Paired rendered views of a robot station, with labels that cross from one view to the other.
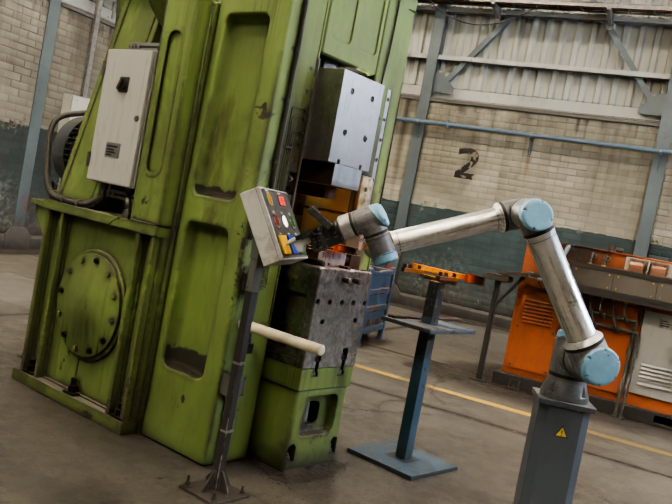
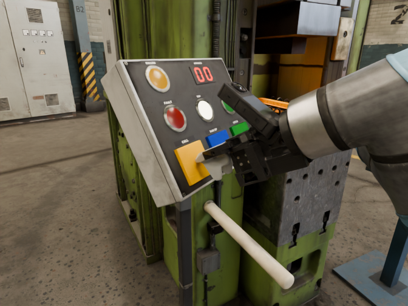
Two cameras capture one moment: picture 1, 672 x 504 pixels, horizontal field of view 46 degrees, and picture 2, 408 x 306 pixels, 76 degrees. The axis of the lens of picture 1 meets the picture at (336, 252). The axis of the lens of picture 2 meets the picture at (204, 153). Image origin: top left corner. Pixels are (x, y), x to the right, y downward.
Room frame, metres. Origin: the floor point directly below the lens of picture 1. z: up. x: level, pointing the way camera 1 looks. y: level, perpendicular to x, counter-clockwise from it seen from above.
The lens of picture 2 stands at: (2.46, -0.02, 1.21)
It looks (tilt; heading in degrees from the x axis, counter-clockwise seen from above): 21 degrees down; 24
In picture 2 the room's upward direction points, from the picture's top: straight up
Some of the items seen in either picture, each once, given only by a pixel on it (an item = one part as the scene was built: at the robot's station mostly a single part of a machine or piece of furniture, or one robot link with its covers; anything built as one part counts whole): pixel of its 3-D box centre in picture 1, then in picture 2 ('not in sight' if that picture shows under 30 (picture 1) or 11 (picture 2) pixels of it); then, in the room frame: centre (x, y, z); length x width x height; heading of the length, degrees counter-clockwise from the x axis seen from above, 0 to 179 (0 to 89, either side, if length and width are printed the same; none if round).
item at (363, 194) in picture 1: (363, 193); (342, 39); (3.84, -0.08, 1.27); 0.09 x 0.02 x 0.17; 142
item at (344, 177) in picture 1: (311, 172); (275, 25); (3.65, 0.18, 1.32); 0.42 x 0.20 x 0.10; 52
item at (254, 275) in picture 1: (239, 357); (185, 277); (3.03, 0.29, 0.54); 0.04 x 0.04 x 1.08; 52
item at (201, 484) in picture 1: (215, 480); not in sight; (3.03, 0.29, 0.05); 0.22 x 0.22 x 0.09; 52
